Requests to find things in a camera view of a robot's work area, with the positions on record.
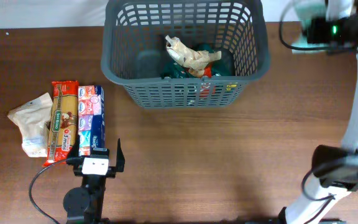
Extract green Nescafe coffee bag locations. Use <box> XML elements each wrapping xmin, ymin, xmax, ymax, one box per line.
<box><xmin>160</xmin><ymin>43</ymin><xmax>236</xmax><ymax>97</ymax></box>

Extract black cable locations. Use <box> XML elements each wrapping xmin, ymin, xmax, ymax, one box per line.
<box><xmin>278</xmin><ymin>0</ymin><xmax>357</xmax><ymax>52</ymax></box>
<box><xmin>28</xmin><ymin>157</ymin><xmax>83</xmax><ymax>224</ymax></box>

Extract Kleenex tissue multipack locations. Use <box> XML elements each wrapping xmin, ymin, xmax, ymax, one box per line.
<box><xmin>78</xmin><ymin>85</ymin><xmax>105</xmax><ymax>156</ymax></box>

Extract right black cable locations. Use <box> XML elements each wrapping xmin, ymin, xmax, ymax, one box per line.
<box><xmin>278</xmin><ymin>0</ymin><xmax>357</xmax><ymax>52</ymax></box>

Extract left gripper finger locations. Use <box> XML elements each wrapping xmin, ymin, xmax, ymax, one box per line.
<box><xmin>115</xmin><ymin>138</ymin><xmax>126</xmax><ymax>172</ymax></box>
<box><xmin>66</xmin><ymin>134</ymin><xmax>80</xmax><ymax>164</ymax></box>

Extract San Remo spaghetti packet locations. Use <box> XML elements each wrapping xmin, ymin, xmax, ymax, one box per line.
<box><xmin>43</xmin><ymin>81</ymin><xmax>79</xmax><ymax>167</ymax></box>

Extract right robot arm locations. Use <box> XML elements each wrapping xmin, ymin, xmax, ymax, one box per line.
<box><xmin>277</xmin><ymin>1</ymin><xmax>358</xmax><ymax>223</ymax></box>

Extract beige paper pouch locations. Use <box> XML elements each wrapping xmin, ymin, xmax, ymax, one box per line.
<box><xmin>165</xmin><ymin>35</ymin><xmax>222</xmax><ymax>78</ymax></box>
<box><xmin>7</xmin><ymin>93</ymin><xmax>53</xmax><ymax>157</ymax></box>

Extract left black cable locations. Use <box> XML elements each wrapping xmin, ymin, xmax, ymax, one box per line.
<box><xmin>28</xmin><ymin>157</ymin><xmax>83</xmax><ymax>224</ymax></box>

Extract grey plastic basket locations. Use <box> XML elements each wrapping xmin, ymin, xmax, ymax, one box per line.
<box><xmin>101</xmin><ymin>0</ymin><xmax>270</xmax><ymax>108</ymax></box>

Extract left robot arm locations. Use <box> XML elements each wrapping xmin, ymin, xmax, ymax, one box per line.
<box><xmin>63</xmin><ymin>139</ymin><xmax>125</xmax><ymax>223</ymax></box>

